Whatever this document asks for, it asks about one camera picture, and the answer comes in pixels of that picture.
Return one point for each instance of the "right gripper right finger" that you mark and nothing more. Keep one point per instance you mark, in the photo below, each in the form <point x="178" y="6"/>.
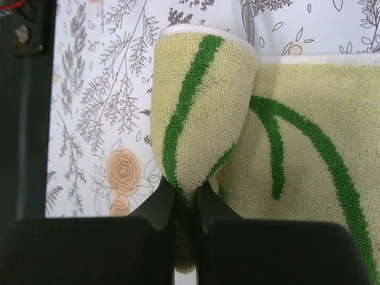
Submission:
<point x="234" y="250"/>

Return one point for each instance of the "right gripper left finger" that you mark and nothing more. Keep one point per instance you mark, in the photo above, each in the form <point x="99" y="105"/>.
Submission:
<point x="136" y="249"/>

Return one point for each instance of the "green patterned towel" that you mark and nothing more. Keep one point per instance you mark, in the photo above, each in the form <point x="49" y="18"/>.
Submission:
<point x="277" y="137"/>

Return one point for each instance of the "floral table mat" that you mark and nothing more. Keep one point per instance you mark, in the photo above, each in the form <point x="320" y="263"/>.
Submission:
<point x="101" y="161"/>

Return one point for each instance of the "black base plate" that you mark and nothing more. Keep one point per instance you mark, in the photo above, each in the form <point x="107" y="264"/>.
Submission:
<point x="27" y="44"/>

